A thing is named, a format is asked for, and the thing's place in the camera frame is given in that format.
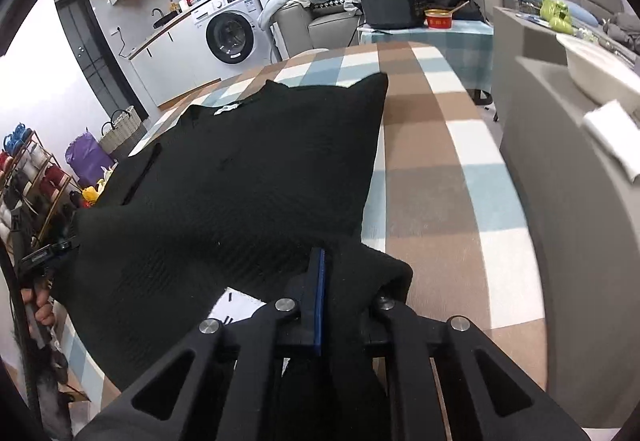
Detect person's left hand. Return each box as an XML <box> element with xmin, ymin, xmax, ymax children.
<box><xmin>21</xmin><ymin>286</ymin><xmax>57</xmax><ymax>343</ymax></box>

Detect woven basket with handles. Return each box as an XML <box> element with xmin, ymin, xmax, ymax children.
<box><xmin>98</xmin><ymin>105</ymin><xmax>149</xmax><ymax>158</ymax></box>

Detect low grey box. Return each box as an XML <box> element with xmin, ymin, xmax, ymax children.
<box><xmin>499</xmin><ymin>53</ymin><xmax>640</xmax><ymax>433</ymax></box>

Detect white washing machine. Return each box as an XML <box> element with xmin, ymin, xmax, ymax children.
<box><xmin>191</xmin><ymin>0</ymin><xmax>272</xmax><ymax>68</ymax></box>

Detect black electric cooker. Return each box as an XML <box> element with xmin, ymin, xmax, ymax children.
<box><xmin>358</xmin><ymin>0</ymin><xmax>427</xmax><ymax>30</ymax></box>

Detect plaid table blanket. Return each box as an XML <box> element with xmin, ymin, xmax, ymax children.
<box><xmin>65</xmin><ymin>41</ymin><xmax>551</xmax><ymax>404</ymax></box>

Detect green plush toy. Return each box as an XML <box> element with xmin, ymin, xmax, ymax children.
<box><xmin>538</xmin><ymin>0</ymin><xmax>574</xmax><ymax>30</ymax></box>

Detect grey sofa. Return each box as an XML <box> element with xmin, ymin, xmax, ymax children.
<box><xmin>272</xmin><ymin>0</ymin><xmax>367</xmax><ymax>60</ymax></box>

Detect small table with teal cloth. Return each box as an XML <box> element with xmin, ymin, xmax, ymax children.
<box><xmin>357</xmin><ymin>18</ymin><xmax>497</xmax><ymax>106</ymax></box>

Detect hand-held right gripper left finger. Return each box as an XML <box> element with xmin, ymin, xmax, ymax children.
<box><xmin>75</xmin><ymin>247</ymin><xmax>327</xmax><ymax>441</ymax></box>

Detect metal shoe rack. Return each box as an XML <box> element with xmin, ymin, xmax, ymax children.
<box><xmin>0</xmin><ymin>122</ymin><xmax>84</xmax><ymax>273</ymax></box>

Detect red bowl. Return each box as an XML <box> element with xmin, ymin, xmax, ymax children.
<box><xmin>423</xmin><ymin>8</ymin><xmax>454</xmax><ymax>30</ymax></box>

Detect light grey garment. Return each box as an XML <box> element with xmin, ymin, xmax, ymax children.
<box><xmin>257</xmin><ymin>0</ymin><xmax>339</xmax><ymax>30</ymax></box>

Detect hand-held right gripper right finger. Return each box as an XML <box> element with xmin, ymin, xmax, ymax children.
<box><xmin>364</xmin><ymin>295</ymin><xmax>592</xmax><ymax>441</ymax></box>

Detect grey duvet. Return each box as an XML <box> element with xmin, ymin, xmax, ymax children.
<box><xmin>601</xmin><ymin>13</ymin><xmax>640</xmax><ymax>55</ymax></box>

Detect purple bag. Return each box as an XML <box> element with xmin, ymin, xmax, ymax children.
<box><xmin>64</xmin><ymin>131</ymin><xmax>119</xmax><ymax>190</ymax></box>

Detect black knit sweater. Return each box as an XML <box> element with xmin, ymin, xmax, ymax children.
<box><xmin>50</xmin><ymin>72</ymin><xmax>415</xmax><ymax>441</ymax></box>

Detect white kitchen base cabinets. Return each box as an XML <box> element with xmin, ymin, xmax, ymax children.
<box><xmin>127</xmin><ymin>17</ymin><xmax>222</xmax><ymax>110</ymax></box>

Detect blue pillow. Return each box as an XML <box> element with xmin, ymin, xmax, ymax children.
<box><xmin>520</xmin><ymin>0</ymin><xmax>602</xmax><ymax>28</ymax></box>

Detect white basin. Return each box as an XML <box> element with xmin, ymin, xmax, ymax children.
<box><xmin>554</xmin><ymin>31</ymin><xmax>640</xmax><ymax>105</ymax></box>

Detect white folded cloth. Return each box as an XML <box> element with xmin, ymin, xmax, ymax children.
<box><xmin>582</xmin><ymin>100</ymin><xmax>640</xmax><ymax>182</ymax></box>

